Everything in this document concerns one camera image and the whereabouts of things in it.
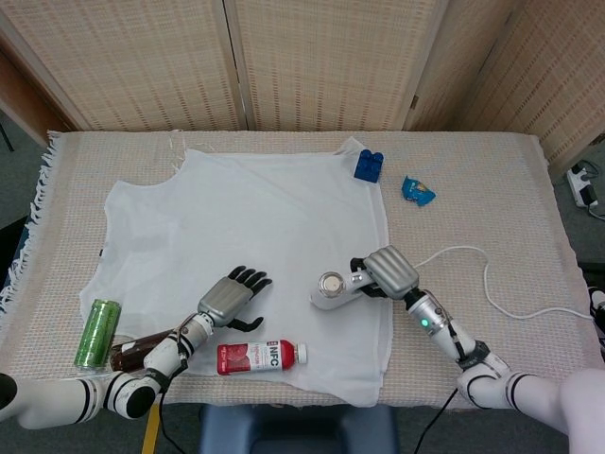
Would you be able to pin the beige woven tablecloth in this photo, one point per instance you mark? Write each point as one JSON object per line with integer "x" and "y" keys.
{"x": 472, "y": 208}

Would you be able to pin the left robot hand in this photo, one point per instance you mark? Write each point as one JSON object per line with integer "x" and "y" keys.
{"x": 224, "y": 298}

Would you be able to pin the black and white shoe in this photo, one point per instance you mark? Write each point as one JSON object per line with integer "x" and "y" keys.
{"x": 598, "y": 307}

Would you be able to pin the red NFC juice bottle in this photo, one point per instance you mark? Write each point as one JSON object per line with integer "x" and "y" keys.
{"x": 260, "y": 357}

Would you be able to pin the blue toy brick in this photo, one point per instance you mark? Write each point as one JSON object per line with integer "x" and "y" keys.
{"x": 368, "y": 166}

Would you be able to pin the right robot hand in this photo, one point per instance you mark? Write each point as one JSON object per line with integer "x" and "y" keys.
{"x": 392, "y": 272}

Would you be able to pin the white sleeveless shirt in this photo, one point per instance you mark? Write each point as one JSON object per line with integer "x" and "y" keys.
{"x": 236, "y": 217}

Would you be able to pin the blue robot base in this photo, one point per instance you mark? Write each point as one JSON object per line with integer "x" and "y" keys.
{"x": 293, "y": 432}

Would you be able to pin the yellow floor tape strip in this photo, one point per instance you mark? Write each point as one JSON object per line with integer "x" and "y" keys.
{"x": 151, "y": 435}

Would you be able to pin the beige woven folding screen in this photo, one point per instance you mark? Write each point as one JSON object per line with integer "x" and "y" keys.
{"x": 307, "y": 61}

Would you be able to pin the blue snack packet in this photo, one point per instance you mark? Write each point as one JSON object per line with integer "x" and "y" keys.
{"x": 417, "y": 190}

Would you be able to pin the brown tea bottle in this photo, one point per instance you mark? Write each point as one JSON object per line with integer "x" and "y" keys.
{"x": 134, "y": 352}

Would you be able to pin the green drink can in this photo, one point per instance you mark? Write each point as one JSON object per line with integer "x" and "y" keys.
{"x": 97, "y": 338}

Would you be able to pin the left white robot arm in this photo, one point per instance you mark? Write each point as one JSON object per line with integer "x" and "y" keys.
{"x": 118, "y": 395}

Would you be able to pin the white power strip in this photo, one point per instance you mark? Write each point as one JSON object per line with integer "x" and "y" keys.
{"x": 580, "y": 184}

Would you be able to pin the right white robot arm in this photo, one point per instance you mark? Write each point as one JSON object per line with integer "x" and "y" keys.
{"x": 520, "y": 390}

